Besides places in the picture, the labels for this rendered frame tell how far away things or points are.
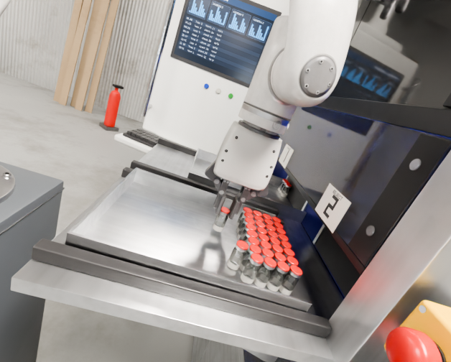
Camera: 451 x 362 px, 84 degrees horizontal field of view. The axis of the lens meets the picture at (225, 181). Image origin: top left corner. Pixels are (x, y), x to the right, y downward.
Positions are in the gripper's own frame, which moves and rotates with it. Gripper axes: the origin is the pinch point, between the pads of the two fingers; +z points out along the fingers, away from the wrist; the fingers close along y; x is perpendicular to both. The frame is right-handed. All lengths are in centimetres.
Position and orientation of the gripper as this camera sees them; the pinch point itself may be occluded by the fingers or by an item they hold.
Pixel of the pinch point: (227, 205)
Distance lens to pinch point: 47.7
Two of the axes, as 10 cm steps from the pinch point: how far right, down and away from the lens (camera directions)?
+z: -3.5, 8.7, 3.3
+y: -9.4, -3.3, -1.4
